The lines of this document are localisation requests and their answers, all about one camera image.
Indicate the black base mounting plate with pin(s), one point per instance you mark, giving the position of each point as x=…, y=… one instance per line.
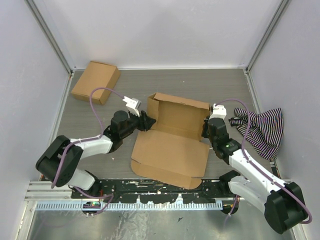
x=130, y=191

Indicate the white slotted cable duct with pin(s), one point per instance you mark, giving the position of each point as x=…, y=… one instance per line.
x=175, y=206

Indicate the purple white striped cloth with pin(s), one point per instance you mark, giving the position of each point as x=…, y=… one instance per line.
x=264, y=131

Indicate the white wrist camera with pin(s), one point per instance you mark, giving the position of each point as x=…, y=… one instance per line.
x=132, y=104
x=218, y=111

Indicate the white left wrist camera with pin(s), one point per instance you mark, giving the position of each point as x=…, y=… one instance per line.
x=132, y=104

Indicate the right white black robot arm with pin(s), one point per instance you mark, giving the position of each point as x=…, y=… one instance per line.
x=281, y=203

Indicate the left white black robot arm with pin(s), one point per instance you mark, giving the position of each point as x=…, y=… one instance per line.
x=59, y=162

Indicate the aluminium front rail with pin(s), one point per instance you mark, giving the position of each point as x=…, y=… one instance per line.
x=41, y=190

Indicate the closed brown cardboard box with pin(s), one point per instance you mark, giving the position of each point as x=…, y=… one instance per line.
x=96, y=75

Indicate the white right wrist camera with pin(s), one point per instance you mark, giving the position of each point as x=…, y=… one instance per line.
x=218, y=111

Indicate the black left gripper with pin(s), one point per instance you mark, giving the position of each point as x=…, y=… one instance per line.
x=146, y=121

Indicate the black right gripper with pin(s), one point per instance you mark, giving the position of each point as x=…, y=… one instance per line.
x=204, y=133

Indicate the brown cardboard box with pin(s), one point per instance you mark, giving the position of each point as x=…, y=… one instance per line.
x=96, y=75
x=172, y=151

